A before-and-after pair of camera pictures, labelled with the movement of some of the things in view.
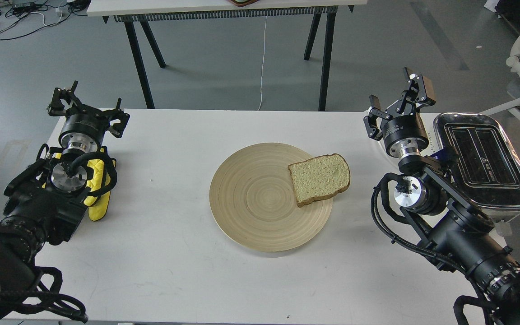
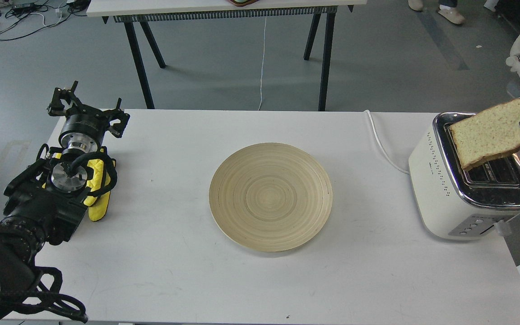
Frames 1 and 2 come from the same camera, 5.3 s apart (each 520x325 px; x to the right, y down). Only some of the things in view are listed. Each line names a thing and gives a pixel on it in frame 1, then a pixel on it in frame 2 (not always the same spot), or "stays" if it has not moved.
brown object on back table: (243, 3) stays
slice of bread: (319, 177) to (495, 131)
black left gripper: (83, 128) stays
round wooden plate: (253, 201) stays
